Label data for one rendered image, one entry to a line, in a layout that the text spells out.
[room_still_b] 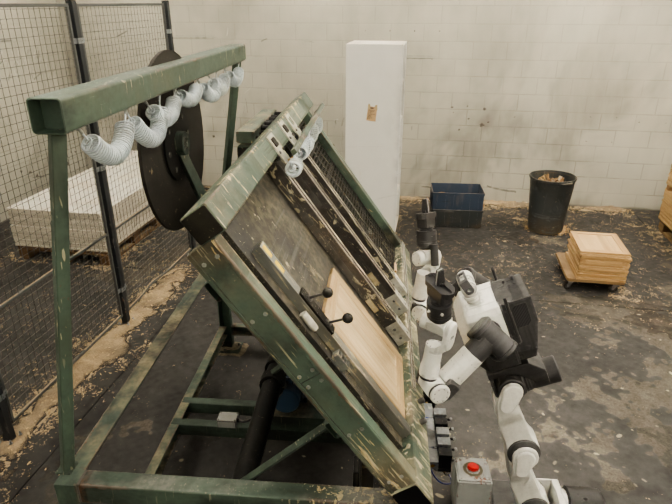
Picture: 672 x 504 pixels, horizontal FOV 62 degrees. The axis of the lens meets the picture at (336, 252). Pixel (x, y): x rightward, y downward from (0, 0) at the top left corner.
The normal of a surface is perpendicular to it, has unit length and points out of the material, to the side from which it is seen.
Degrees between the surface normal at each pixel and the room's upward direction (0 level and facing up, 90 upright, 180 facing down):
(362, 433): 90
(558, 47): 90
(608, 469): 0
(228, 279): 90
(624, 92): 90
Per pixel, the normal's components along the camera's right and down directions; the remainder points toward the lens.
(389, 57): -0.18, 0.40
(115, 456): 0.00, -0.91
